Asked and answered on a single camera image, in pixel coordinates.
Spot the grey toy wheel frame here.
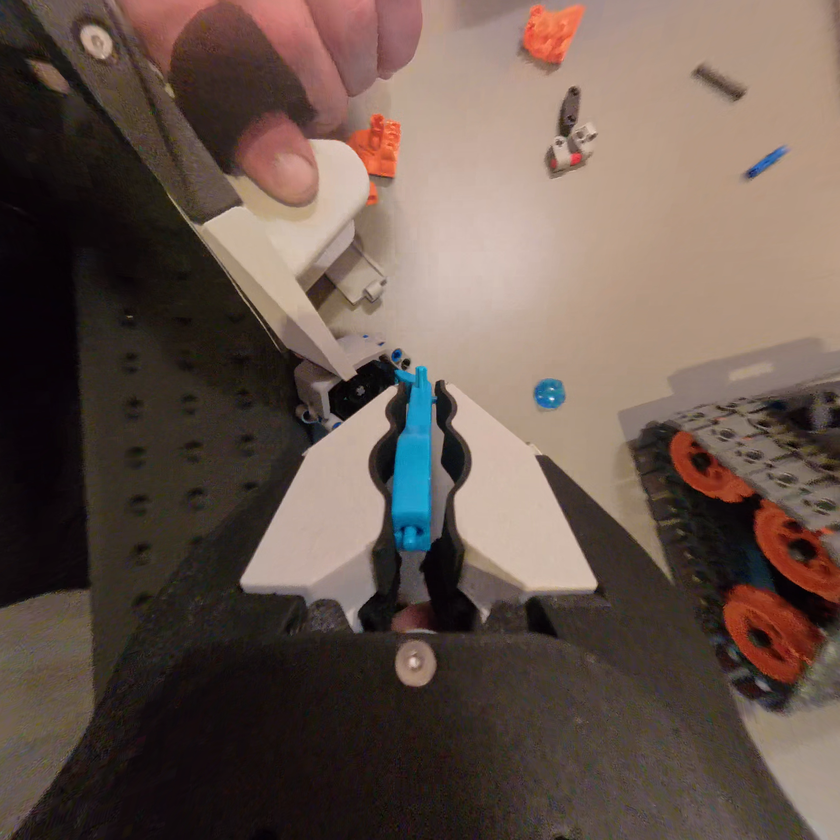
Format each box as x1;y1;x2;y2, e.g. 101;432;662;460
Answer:
293;344;410;431

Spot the black perforated mat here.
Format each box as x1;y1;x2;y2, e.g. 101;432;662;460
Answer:
73;237;316;697

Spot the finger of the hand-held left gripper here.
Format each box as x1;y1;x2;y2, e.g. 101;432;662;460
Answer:
195;204;395;384

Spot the grey orange tracked toy robot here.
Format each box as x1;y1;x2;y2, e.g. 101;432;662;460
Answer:
628;378;840;714

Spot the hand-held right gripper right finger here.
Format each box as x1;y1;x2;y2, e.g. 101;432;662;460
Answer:
434;381;598;615

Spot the person's left hand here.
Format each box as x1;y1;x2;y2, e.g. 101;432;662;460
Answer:
116;0;425;211

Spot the small orange toy piece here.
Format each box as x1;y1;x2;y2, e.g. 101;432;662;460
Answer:
521;3;586;67

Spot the small blue toy pin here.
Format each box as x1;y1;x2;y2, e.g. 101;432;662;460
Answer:
743;145;791;181

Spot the small black toy pin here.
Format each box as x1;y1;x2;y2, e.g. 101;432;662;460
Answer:
692;62;749;102

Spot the flat orange toy piece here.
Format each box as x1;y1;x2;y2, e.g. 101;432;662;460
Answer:
347;113;404;208

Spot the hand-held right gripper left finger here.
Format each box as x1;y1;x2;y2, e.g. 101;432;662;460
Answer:
241;388;405;607

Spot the small grey red toy part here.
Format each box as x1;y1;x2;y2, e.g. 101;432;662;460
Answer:
546;86;599;175

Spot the blue toy wrench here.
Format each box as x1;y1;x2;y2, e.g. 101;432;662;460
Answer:
386;365;442;552

